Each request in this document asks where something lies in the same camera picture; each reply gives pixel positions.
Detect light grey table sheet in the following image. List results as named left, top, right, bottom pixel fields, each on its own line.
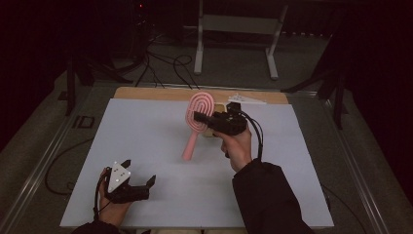
left=59, top=97, right=335, bottom=229

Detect white metal stand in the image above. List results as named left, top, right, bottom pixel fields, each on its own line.
left=193, top=0, right=289, bottom=81

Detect right hand-held gripper black cable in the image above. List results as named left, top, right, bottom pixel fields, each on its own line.
left=239, top=109, right=265, bottom=162

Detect black stand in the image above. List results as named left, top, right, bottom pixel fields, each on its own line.
left=63, top=53, right=134, bottom=117
left=280, top=32, right=349, bottom=131

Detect dark equipment with red light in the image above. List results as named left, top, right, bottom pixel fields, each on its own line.
left=129, top=0, right=154, bottom=61

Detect aluminium rail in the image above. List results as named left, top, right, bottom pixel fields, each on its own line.
left=0, top=85, right=95, bottom=234
left=319, top=97, right=392, bottom=234

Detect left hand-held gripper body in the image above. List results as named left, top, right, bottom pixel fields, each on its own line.
left=103, top=161, right=151, bottom=205

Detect pink hairbrush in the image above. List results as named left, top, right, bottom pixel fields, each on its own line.
left=181, top=91, right=216, bottom=162

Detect black floor cables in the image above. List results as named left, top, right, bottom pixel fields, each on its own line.
left=133, top=32, right=201, bottom=91

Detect person's left hand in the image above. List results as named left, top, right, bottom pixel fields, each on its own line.
left=96, top=166, right=132, bottom=227

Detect left hand-held gripper black cable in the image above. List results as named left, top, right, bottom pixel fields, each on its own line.
left=44, top=137, right=112, bottom=220

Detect hand-held gripper black cable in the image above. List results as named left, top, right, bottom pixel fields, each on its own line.
left=239, top=109, right=265, bottom=162
left=44, top=137, right=112, bottom=220

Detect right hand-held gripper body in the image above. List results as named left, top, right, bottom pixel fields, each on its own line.
left=206, top=94, right=268, bottom=137

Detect person's right hand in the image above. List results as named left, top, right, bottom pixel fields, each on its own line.
left=214, top=126, right=254, bottom=174

